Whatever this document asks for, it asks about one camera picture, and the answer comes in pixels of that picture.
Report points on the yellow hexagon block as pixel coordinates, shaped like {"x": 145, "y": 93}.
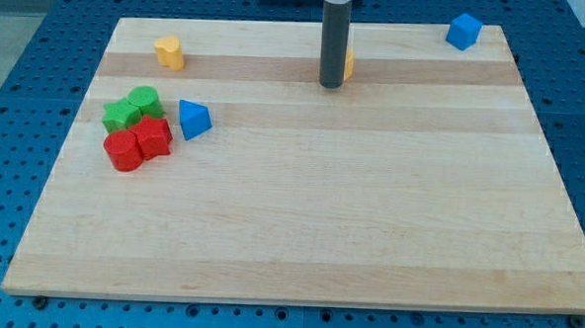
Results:
{"x": 349, "y": 64}

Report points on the blue cube block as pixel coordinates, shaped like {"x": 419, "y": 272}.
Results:
{"x": 463, "y": 31}

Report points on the blue triangular prism block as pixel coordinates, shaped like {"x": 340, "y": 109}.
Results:
{"x": 194, "y": 119}

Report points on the light wooden board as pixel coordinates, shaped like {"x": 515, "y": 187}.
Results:
{"x": 424, "y": 182}

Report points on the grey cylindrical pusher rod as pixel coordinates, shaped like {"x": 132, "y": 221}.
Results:
{"x": 335, "y": 36}

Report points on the red star block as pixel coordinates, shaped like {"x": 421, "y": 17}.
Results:
{"x": 154, "y": 137}

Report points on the green cylinder block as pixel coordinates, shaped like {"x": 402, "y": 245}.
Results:
{"x": 147, "y": 99}

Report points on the red cylinder block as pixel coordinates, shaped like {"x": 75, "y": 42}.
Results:
{"x": 122, "y": 148}

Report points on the yellow heart block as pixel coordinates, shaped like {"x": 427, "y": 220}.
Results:
{"x": 169, "y": 53}

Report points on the green star block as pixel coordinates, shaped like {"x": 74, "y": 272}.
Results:
{"x": 121, "y": 114}

